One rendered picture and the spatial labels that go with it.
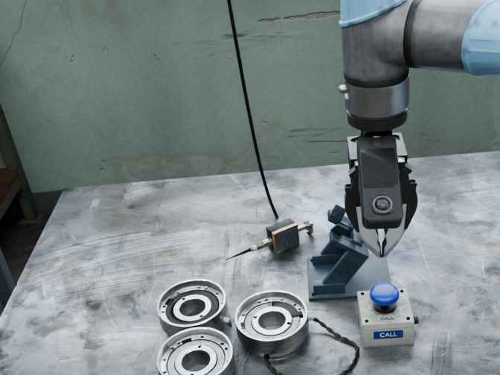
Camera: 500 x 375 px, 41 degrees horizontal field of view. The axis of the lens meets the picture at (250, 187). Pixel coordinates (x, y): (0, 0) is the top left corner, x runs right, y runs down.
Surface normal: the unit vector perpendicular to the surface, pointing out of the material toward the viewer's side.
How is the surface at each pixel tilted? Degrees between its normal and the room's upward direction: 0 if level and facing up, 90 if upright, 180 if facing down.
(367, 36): 87
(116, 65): 90
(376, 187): 31
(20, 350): 0
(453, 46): 85
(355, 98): 90
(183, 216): 0
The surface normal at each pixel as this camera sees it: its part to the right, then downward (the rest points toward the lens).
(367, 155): -0.09, -0.45
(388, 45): -0.49, 0.58
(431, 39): -0.51, 0.29
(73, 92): -0.04, 0.54
